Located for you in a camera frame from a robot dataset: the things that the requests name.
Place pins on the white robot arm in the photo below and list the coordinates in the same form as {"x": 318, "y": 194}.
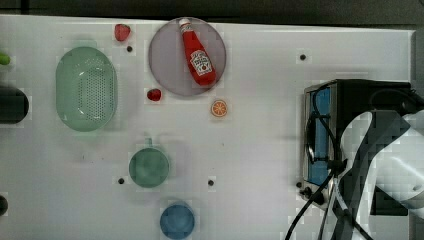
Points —
{"x": 384, "y": 153}

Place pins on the orange slice toy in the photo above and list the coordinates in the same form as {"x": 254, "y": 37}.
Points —
{"x": 219, "y": 108}

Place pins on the red ketchup bottle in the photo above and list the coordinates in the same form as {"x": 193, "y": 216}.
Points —
{"x": 197, "y": 58}

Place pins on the red strawberry toy near plate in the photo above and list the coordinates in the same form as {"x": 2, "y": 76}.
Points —
{"x": 154, "y": 95}

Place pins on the lilac round plate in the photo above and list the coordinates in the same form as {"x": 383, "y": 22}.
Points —
{"x": 168, "y": 63}

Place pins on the blue plastic cup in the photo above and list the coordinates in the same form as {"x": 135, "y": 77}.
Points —
{"x": 177, "y": 221}

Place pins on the red strawberry toy at edge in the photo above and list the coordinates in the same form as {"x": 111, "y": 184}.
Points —
{"x": 122, "y": 32}

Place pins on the green perforated colander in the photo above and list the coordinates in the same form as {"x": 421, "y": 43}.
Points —
{"x": 86, "y": 89}

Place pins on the black frying pan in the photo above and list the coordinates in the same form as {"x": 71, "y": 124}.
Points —
{"x": 14, "y": 105}

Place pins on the green pepper toy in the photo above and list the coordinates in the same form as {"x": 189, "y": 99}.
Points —
{"x": 4, "y": 59}

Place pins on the dark round object lower left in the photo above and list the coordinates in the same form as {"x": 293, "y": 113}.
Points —
{"x": 3, "y": 205}

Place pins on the green mug with handle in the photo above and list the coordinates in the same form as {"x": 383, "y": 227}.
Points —
{"x": 149, "y": 167}

